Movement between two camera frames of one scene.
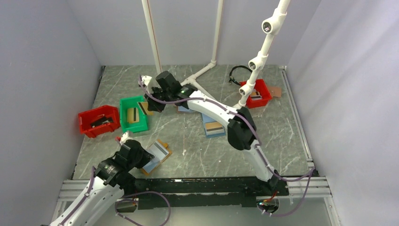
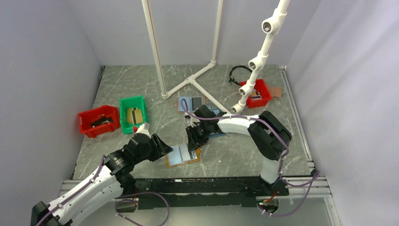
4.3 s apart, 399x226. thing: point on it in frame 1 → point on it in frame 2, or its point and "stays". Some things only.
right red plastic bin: x=261 y=88 stays
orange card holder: x=161 y=150 → x=181 y=155
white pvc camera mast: x=270 y=27 stays
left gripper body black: x=141 y=159 → x=150 y=153
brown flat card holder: x=275 y=92 stays
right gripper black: x=152 y=106 → x=194 y=141
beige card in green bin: x=132 y=115 stays
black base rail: x=241 y=192 stays
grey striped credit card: x=255 y=95 stays
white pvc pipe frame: x=192 y=80 stays
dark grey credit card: x=101 y=121 stays
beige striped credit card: x=145 y=106 → x=135 y=116
